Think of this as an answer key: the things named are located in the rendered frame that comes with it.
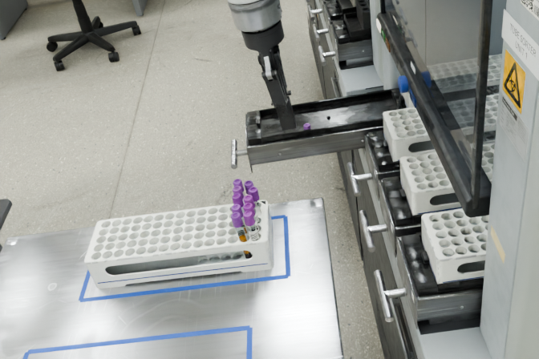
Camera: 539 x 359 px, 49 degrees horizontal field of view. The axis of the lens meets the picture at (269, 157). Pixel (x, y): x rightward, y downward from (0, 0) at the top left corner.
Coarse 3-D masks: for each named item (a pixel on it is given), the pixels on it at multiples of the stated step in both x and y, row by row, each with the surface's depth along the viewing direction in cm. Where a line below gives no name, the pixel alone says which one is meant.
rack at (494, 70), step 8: (496, 56) 128; (488, 64) 128; (496, 64) 126; (488, 72) 124; (496, 72) 124; (488, 80) 121; (496, 80) 121; (488, 88) 129; (496, 88) 125; (408, 96) 123; (408, 104) 125
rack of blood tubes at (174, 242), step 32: (96, 224) 101; (128, 224) 100; (160, 224) 100; (192, 224) 98; (224, 224) 98; (96, 256) 96; (128, 256) 94; (160, 256) 94; (192, 256) 100; (224, 256) 98; (256, 256) 94
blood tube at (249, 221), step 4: (244, 212) 90; (248, 212) 90; (252, 212) 90; (244, 216) 89; (248, 216) 89; (252, 216) 89; (248, 220) 89; (252, 220) 90; (248, 224) 90; (252, 224) 90; (248, 228) 91; (252, 228) 91; (256, 228) 92; (252, 232) 91; (256, 232) 92; (252, 236) 92; (256, 236) 92
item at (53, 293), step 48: (48, 240) 110; (288, 240) 100; (0, 288) 102; (48, 288) 100; (96, 288) 98; (144, 288) 96; (192, 288) 95; (240, 288) 93; (288, 288) 92; (0, 336) 93; (48, 336) 92; (96, 336) 90; (144, 336) 89; (192, 336) 87; (240, 336) 86; (288, 336) 85; (336, 336) 83
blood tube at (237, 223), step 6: (234, 216) 90; (240, 216) 90; (234, 222) 90; (240, 222) 90; (240, 228) 91; (240, 234) 91; (240, 240) 92; (246, 240) 93; (246, 252) 94; (246, 258) 95
